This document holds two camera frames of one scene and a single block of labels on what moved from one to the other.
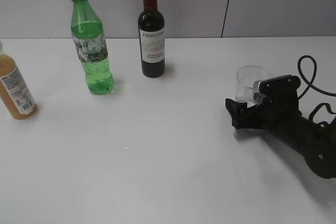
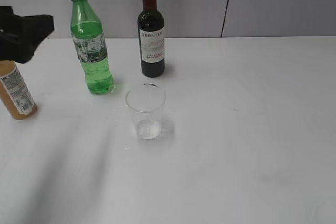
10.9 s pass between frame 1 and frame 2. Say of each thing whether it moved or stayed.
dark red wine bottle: stayed
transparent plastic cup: moved
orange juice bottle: stayed
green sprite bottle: stayed
